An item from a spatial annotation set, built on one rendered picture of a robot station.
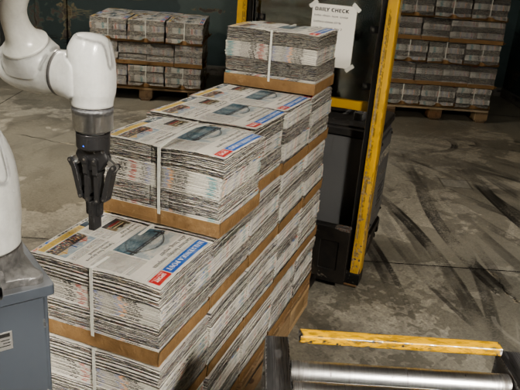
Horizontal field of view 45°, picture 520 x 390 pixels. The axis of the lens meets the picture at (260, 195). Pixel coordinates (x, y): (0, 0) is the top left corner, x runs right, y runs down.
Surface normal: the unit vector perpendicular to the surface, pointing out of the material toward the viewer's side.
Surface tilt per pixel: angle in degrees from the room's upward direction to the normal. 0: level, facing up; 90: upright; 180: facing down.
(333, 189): 90
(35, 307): 90
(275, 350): 0
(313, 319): 0
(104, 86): 91
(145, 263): 1
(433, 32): 90
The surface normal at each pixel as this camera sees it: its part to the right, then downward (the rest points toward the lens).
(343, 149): -0.36, 0.31
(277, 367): 0.07, -0.93
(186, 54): 0.03, 0.36
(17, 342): 0.58, 0.33
